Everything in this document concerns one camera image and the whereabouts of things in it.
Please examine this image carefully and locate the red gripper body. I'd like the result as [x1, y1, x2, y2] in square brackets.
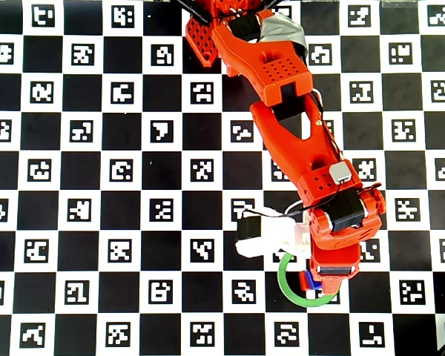
[308, 243, 363, 280]

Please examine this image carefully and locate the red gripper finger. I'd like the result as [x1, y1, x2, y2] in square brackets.
[320, 276, 345, 297]

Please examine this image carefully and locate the blue cube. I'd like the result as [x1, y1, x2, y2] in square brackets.
[304, 272, 323, 291]

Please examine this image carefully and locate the small grey square module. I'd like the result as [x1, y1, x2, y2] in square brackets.
[329, 161, 354, 185]

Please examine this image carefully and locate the black white marker board mat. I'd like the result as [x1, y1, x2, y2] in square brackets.
[0, 0, 445, 356]

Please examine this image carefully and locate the black clamp bar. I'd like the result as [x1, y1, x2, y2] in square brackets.
[169, 0, 211, 24]

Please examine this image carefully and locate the green flat ring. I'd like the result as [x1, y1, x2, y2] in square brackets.
[277, 252, 338, 309]

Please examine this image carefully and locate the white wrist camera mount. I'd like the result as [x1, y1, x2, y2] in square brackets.
[235, 206, 313, 258]

